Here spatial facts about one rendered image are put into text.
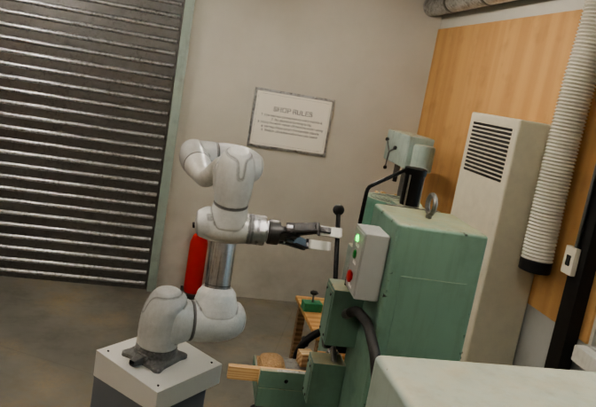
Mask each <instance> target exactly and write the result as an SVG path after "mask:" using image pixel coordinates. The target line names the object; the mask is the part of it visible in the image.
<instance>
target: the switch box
mask: <svg viewBox="0 0 596 407"><path fill-rule="evenodd" d="M357 234H360V240H359V242H356V235H357ZM356 243H358V245H359V248H357V246H356ZM389 243H390V236H389V235H388V234H387V233H386V232H385V231H384V230H383V229H382V228H381V227H380V226H375V225H368V224H361V223H358V224H357V226H356V231H355V236H354V240H353V245H352V250H351V255H350V259H349V267H348V270H351V271H352V273H353V277H352V280H350V284H351V288H350V287H349V282H348V281H347V279H346V282H345V284H346V286H347V288H348V289H349V291H350V293H351V295H352V296H353V298H354V299H355V300H363V301H378V300H379V295H380V287H381V282H382V278H383V273H384V269H385V264H386V260H387V256H388V248H389ZM355 249H356V250H357V258H356V259H354V258H353V256H352V254H353V251H354V250H355ZM353 259H354V260H355V262H356V266H355V264H354V263H353Z"/></svg>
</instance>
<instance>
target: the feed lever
mask: <svg viewBox="0 0 596 407"><path fill-rule="evenodd" d="M333 212H334V214H335V215H336V223H335V228H341V215H342V214H343V213H344V206H343V205H341V204H337V205H335V206H334V207H333ZM339 248H340V239H337V238H335V241H334V260H333V278H335V279H338V268H339ZM322 347H323V348H329V349H331V361H332V362H334V363H336V362H337V354H336V349H339V350H340V349H341V348H342V347H337V346H328V345H325V343H324V342H323V339H322Z"/></svg>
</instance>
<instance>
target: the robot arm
mask: <svg viewBox="0 0 596 407"><path fill-rule="evenodd" d="M179 160H180V163H181V166H182V168H183V170H184V171H185V172H186V174H187V175H188V176H190V177H191V178H192V179H193V180H194V181H195V182H196V183H197V184H198V185H200V186H202V187H209V186H212V185H213V189H214V192H215V196H214V202H213V205H212V207H203V208H201V209H199V210H198V211H197V215H196V218H195V224H194V226H195V231H196V233H197V235H198V236H199V237H201V238H203V239H207V240H210V247H209V253H208V265H207V272H206V278H205V284H204V285H202V286H201V287H200V288H199V289H198V291H197V293H196V295H195V297H194V300H189V299H187V296H186V294H185V293H184V292H183V291H182V290H180V289H178V288H177V287H174V286H159V287H157V288H156V289H154V290H153V291H152V292H151V293H150V294H149V296H148V298H147V299H146V301H145V304H144V307H143V308H142V312H141V315H140V319H139V323H138V329H137V342H136V345H135V346H134V347H132V348H127V349H124V350H123V351H122V356H125V357H127V358H129V359H130V360H129V365H130V366H132V367H135V366H139V365H143V366H144V367H146V368H148V369H149V370H151V371H152V372H153V373H156V374H159V373H161V372H162V371H163V370H165V369H167V368H168V367H170V366H171V365H173V364H176V363H177V362H179V361H181V360H185V359H186V358H187V354H186V353H185V352H183V351H180V350H178V349H177V345H178V344H180V343H183V342H186V341H196V342H218V341H225V340H230V339H232V338H235V337H237V336H238V335H240V334H241V333H242V332H243V330H244V328H245V325H246V319H247V317H246V312H245V310H244V308H243V306H242V305H241V303H240V302H238V301H237V298H236V293H235V292H234V290H233V289H232V287H231V276H232V270H233V263H234V256H235V250H236V244H251V245H258V246H263V245H264V242H265V243H266V244H270V245H277V244H282V245H287V246H290V247H294V248H298V249H301V250H305V249H315V250H321V251H328V252H330V251H331V242H328V241H321V240H315V239H304V238H302V237H300V236H304V235H312V234H317V235H318V236H324V237H330V238H337V239H341V238H342V228H334V227H328V226H322V225H320V223H286V226H282V225H281V222H280V220H274V219H270V220H269V221H268V218H267V216H265V215H254V214H248V213H247V209H248V203H249V200H250V198H251V194H252V190H253V186H254V182H255V181H256V180H258V179H259V178H260V176H261V175H262V173H263V158H262V156H261V155H259V154H258V153H257V152H255V151H254V150H252V149H250V148H247V147H245V146H242V145H235V144H229V143H217V142H210V141H202V140H201V141H200V140H198V139H189V140H187V141H185V142H184V143H183V144H182V146H181V148H180V152H179Z"/></svg>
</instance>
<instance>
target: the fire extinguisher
mask: <svg viewBox="0 0 596 407"><path fill-rule="evenodd" d="M207 250H208V240H207V239H203V238H201V237H199V236H198V235H197V233H195V234H193V236H192V239H191V241H190V246H189V253H188V259H187V265H186V272H185V278H184V285H183V286H180V290H182V291H183V292H184V293H185V294H186V296H187V299H189V300H194V297H195V295H196V293H197V291H198V289H199V288H200V287H201V286H202V279H203V274H204V268H205V261H206V256H207Z"/></svg>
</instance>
